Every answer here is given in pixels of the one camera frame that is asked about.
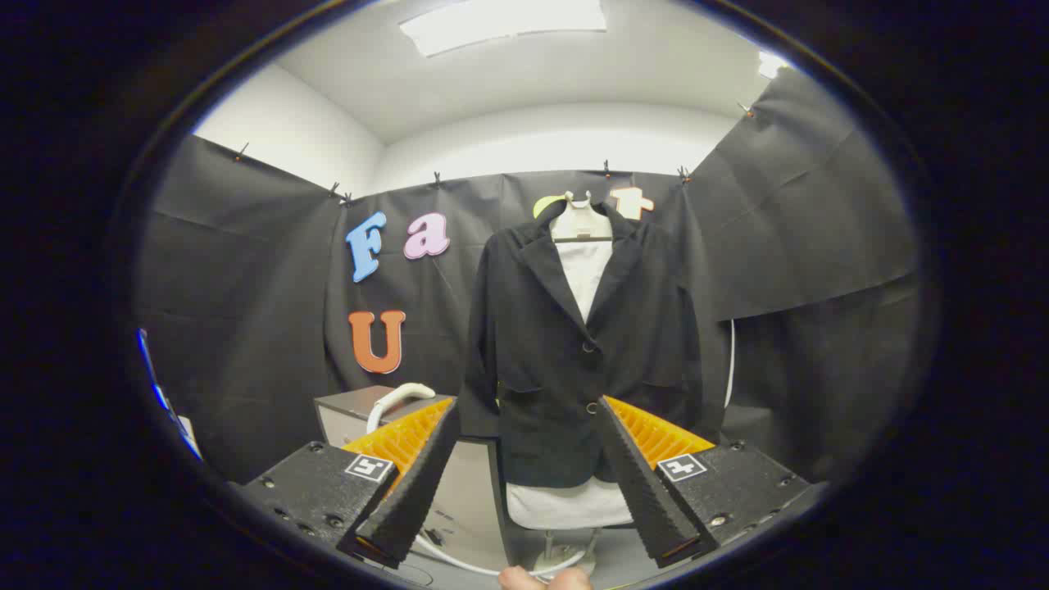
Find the row of black backdrop clips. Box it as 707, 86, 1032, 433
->
234, 100, 755, 206

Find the grey cabinet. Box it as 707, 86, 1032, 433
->
316, 385, 513, 568

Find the garment stand base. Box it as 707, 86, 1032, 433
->
533, 529, 604, 576

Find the white shirt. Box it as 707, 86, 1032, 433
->
506, 240, 633, 530

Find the blue white panel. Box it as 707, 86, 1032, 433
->
135, 328, 204, 461

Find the thin white cable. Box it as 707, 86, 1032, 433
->
722, 320, 737, 409

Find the white steamer hose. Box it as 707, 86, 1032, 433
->
412, 531, 588, 579

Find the white clothes hanger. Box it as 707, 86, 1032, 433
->
551, 191, 614, 244

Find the black jacket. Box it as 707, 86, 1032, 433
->
457, 201, 726, 490

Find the large ceiling light panel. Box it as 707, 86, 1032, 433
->
399, 0, 609, 58

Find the black backdrop cloth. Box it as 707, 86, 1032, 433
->
135, 66, 923, 484

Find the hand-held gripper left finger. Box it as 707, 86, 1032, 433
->
238, 397, 461, 570

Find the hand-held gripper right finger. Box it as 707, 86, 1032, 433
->
596, 395, 829, 569

